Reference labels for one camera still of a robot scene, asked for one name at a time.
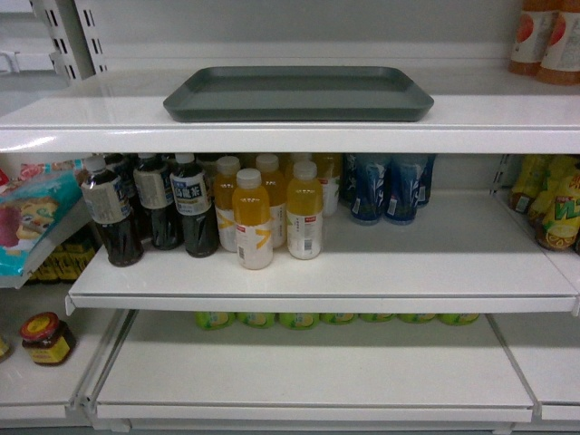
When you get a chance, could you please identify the grey serving tray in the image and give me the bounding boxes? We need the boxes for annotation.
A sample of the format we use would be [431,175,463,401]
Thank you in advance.
[163,66,434,122]

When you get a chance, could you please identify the orange juice bottle right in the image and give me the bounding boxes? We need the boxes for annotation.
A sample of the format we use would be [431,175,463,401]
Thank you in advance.
[286,160,323,260]

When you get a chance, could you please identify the orange juice bottle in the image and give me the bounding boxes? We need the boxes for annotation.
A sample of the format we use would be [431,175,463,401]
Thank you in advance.
[256,153,286,248]
[232,169,273,270]
[214,156,240,252]
[286,160,323,260]

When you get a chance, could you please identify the orange juice bottle front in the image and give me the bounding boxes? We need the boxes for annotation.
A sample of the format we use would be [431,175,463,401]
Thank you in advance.
[232,169,273,270]

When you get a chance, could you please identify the orange juice bottle rear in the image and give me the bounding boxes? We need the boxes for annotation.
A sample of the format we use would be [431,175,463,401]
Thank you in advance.
[256,153,286,248]

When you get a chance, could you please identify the orange juice bottle left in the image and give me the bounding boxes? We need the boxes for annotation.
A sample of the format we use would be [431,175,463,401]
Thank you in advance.
[214,156,240,252]

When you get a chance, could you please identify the blue drink bottle left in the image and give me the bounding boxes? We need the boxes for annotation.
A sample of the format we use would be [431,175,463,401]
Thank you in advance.
[350,153,391,226]

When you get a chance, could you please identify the dark tea bottle right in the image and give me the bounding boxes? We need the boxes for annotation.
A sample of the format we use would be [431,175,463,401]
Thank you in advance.
[170,153,219,258]

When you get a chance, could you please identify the dark tea bottle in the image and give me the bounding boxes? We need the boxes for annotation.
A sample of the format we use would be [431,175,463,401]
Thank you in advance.
[170,153,219,258]
[133,152,183,250]
[81,155,144,267]

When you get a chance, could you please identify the dark tea bottle middle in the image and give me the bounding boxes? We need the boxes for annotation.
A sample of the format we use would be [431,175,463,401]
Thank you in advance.
[133,152,183,250]

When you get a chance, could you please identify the dark tea bottle left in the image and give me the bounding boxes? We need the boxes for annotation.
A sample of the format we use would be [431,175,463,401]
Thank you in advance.
[81,155,144,267]

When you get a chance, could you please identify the white middle shelf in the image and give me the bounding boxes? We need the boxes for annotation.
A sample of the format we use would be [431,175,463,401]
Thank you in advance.
[65,190,579,314]

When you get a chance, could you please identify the white bottom shelf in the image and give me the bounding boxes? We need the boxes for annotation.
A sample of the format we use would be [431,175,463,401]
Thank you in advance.
[97,311,534,427]

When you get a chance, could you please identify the green bottle row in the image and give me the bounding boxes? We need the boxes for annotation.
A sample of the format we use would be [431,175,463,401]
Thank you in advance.
[194,312,479,331]

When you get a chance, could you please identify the red lid sauce jar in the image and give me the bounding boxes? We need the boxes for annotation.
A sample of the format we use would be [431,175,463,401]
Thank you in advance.
[19,312,77,366]

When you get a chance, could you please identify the orange drink bottle right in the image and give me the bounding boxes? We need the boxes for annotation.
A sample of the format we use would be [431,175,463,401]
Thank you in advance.
[536,1,579,86]

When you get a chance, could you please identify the orange drink bottle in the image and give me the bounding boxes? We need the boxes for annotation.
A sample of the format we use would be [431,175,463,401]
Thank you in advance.
[536,1,579,86]
[508,1,558,76]

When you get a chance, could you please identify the orange drink bottle left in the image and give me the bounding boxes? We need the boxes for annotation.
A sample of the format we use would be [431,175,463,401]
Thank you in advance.
[508,1,558,76]

